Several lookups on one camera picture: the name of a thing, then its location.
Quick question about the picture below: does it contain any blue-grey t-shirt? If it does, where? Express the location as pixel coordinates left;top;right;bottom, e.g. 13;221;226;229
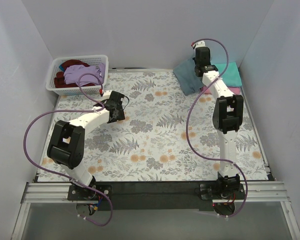
172;57;204;96

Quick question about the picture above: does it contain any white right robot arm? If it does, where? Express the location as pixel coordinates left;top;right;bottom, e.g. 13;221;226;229
191;39;244;196

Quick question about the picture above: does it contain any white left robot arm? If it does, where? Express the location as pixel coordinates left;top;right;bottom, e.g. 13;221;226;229
47;90;126;186

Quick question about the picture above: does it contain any folded teal t-shirt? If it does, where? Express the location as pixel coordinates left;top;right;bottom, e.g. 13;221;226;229
221;62;242;88

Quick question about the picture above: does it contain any folded pink t-shirt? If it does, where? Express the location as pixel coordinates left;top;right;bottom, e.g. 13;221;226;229
199;86;241;98

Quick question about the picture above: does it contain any lilac t-shirt in basket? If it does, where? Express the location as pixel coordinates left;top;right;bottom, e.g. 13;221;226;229
63;63;107;87

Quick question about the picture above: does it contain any white plastic laundry basket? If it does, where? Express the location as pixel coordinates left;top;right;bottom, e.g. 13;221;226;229
46;54;109;96

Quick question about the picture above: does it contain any dark red garment in basket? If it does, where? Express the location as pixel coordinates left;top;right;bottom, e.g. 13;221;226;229
54;59;90;88

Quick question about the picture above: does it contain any floral patterned table mat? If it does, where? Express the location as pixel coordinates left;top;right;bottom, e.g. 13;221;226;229
34;70;272;183

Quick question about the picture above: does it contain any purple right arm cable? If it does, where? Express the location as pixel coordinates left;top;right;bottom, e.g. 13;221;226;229
185;37;249;219

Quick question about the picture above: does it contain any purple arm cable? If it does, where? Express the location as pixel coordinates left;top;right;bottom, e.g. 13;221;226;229
23;73;114;227
185;37;249;219

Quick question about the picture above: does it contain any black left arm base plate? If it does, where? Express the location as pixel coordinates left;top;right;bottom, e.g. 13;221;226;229
67;184;112;201

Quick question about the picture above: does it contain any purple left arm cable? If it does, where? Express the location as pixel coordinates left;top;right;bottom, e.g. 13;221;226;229
23;73;114;227

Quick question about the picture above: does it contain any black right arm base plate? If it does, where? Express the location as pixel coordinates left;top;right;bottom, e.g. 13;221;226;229
194;181;246;200

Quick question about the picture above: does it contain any aluminium front frame rail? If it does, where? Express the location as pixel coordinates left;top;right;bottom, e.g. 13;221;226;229
21;181;290;203

